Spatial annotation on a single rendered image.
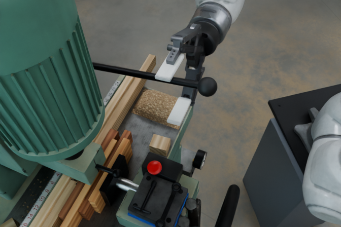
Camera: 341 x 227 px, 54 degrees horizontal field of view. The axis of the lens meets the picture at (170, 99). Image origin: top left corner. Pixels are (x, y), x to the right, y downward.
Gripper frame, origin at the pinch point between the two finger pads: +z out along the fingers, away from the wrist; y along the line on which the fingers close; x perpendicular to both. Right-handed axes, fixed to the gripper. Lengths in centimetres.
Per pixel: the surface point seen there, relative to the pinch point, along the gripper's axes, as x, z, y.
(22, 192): -38, 22, -27
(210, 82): 8.8, 0.2, 7.9
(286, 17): 0, -176, -113
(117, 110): -19.0, -3.5, -15.6
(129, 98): -18.1, -8.1, -15.7
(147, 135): -10.6, -1.9, -21.0
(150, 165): -1.6, 10.4, -9.9
